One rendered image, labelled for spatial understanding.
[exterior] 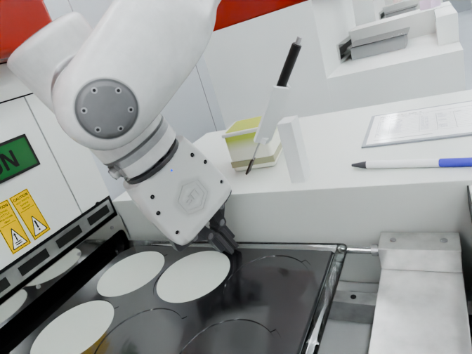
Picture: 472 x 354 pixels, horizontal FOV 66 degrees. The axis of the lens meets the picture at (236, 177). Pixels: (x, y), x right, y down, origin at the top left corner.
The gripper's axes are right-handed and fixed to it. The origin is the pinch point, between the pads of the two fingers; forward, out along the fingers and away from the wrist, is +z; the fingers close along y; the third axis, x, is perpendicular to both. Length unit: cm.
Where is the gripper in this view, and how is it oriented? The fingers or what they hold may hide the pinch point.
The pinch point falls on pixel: (221, 239)
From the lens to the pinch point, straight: 50.3
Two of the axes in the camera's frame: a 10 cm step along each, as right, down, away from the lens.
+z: 5.2, 6.9, 5.0
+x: -6.0, -1.2, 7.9
